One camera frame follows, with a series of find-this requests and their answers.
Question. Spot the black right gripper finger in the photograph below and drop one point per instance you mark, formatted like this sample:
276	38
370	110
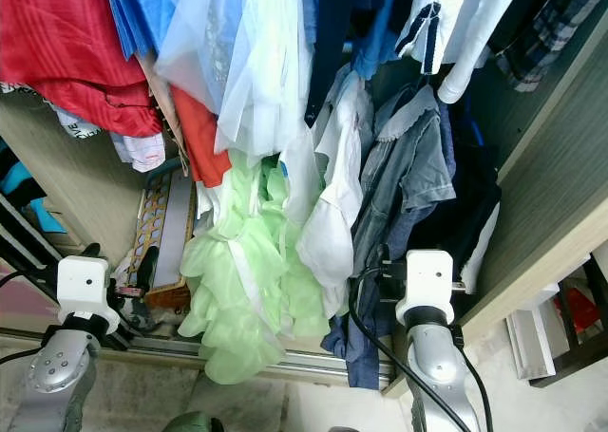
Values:
383	254

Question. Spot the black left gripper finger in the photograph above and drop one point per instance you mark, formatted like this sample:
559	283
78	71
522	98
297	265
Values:
90	251
146	266

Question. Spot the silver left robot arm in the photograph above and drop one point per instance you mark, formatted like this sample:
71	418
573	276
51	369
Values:
62	380

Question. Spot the board with circle pattern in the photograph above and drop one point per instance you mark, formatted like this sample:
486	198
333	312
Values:
152	223

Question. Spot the white shirt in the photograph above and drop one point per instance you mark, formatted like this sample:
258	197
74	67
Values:
328	233

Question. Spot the blue denim garment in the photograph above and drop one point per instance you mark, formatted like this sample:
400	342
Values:
361	347

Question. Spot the light green garment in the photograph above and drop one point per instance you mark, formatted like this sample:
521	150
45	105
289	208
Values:
228	299

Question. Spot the black garment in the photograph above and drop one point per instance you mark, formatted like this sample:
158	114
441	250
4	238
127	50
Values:
465	214

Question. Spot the grey shirt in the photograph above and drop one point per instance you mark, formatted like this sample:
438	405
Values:
404	157

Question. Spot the turquoise cloth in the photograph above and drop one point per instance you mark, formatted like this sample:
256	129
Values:
21	178

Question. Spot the white printed garment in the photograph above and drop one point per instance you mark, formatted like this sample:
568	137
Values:
142	152

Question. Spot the metal sliding door track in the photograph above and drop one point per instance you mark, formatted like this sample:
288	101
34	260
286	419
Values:
294	366

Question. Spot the orange garment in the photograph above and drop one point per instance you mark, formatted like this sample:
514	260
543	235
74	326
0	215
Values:
199	138

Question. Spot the robot left leg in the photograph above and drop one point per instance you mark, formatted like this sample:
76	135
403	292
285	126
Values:
195	422

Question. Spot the white box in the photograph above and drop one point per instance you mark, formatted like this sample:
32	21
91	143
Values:
532	337

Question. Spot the wooden wardrobe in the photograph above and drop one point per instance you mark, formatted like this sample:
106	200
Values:
551	195

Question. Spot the red object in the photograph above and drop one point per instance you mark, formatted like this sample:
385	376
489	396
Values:
578	310

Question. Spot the red shirt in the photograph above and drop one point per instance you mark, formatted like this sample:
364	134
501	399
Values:
76	43

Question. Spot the white sheer garment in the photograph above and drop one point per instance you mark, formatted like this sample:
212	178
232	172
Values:
247	71

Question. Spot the dark navy garment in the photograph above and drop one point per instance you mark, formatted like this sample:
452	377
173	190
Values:
332	24

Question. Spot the blue shirt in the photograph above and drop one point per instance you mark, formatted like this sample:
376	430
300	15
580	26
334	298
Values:
142	14

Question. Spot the white jacket navy trim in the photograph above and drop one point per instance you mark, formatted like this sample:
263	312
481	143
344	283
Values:
465	24

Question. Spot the dark plaid shirt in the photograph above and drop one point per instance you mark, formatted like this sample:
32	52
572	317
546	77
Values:
551	33

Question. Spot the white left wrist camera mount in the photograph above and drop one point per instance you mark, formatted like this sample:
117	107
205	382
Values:
88	285

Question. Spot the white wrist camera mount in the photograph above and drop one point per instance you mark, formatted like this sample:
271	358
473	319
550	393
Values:
427	280
88	285

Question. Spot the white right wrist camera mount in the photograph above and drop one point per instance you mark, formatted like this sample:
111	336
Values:
427	280

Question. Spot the black shelf frame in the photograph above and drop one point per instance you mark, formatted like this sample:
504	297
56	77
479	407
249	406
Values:
570	361

